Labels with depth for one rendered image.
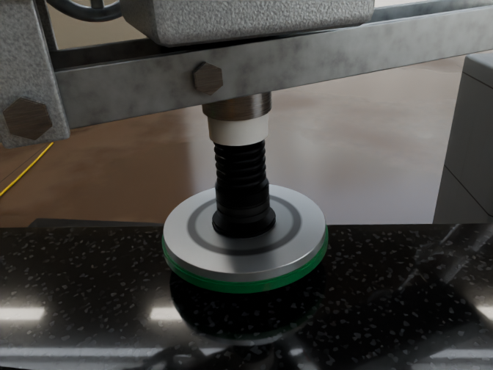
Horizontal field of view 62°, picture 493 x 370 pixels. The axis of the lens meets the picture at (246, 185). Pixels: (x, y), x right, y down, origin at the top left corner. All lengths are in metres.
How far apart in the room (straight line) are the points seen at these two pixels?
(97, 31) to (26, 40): 5.20
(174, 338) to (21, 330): 0.18
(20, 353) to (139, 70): 0.33
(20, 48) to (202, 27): 0.13
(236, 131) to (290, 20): 0.14
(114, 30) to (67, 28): 0.56
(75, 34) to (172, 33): 5.34
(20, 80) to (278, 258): 0.31
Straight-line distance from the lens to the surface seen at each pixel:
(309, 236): 0.51
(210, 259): 0.48
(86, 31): 5.61
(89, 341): 0.51
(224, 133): 0.46
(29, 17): 0.35
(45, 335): 0.54
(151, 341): 0.49
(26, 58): 0.35
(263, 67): 0.41
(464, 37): 0.56
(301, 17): 0.37
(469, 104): 1.62
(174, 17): 0.33
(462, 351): 0.50
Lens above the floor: 1.16
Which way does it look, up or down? 28 degrees down
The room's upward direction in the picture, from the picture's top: 3 degrees counter-clockwise
